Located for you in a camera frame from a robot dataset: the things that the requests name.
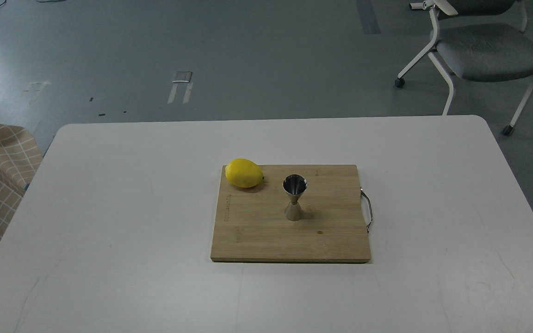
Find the bamboo cutting board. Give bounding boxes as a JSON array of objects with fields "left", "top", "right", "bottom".
[{"left": 210, "top": 165, "right": 372, "bottom": 264}]

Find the yellow lemon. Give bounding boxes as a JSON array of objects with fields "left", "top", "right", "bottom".
[{"left": 225, "top": 158, "right": 264, "bottom": 188}]

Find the grey office chair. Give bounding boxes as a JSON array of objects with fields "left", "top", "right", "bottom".
[{"left": 394, "top": 0, "right": 533, "bottom": 136}]

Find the steel double jigger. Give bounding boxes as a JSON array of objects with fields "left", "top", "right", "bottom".
[{"left": 283, "top": 173, "right": 308, "bottom": 222}]

